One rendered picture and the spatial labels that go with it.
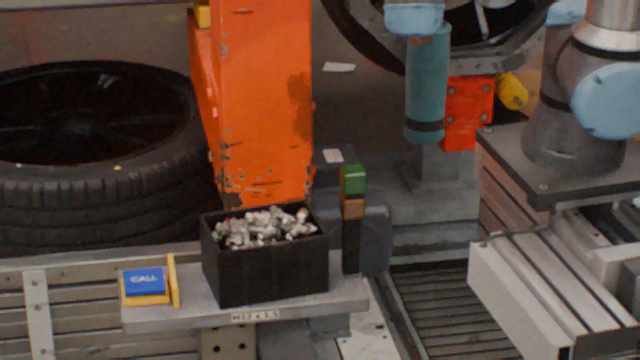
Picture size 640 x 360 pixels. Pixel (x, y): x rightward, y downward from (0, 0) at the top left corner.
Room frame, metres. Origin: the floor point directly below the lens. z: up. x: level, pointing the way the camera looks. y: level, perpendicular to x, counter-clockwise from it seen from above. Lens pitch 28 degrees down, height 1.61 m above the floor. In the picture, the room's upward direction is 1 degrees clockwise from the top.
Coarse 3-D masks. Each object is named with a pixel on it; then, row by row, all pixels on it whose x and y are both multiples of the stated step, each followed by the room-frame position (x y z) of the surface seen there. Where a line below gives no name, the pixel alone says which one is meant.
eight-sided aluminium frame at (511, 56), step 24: (360, 0) 2.40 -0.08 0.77; (552, 0) 2.54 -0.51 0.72; (384, 24) 2.42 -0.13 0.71; (528, 24) 2.53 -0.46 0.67; (456, 48) 2.51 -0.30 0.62; (480, 48) 2.51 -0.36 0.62; (504, 48) 2.51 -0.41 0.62; (528, 48) 2.48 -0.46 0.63; (456, 72) 2.45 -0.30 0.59; (480, 72) 2.46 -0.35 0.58; (504, 72) 2.47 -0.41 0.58
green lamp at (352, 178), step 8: (344, 168) 1.84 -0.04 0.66; (352, 168) 1.84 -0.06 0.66; (360, 168) 1.85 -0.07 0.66; (344, 176) 1.82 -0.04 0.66; (352, 176) 1.82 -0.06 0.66; (360, 176) 1.82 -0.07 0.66; (344, 184) 1.82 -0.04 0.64; (352, 184) 1.82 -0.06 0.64; (360, 184) 1.82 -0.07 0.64; (344, 192) 1.82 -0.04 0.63; (352, 192) 1.82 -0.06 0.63; (360, 192) 1.82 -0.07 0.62
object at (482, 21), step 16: (368, 0) 2.50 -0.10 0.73; (384, 0) 2.52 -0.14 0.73; (528, 0) 2.62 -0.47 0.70; (544, 0) 2.58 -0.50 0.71; (384, 16) 2.56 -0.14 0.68; (448, 16) 2.73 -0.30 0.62; (464, 16) 2.71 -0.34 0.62; (480, 16) 2.57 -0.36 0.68; (496, 16) 2.65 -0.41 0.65; (512, 16) 2.61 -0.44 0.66; (528, 16) 2.57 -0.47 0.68; (464, 32) 2.62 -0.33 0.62; (480, 32) 2.58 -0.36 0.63; (496, 32) 2.58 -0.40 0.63; (512, 32) 2.56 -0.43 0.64
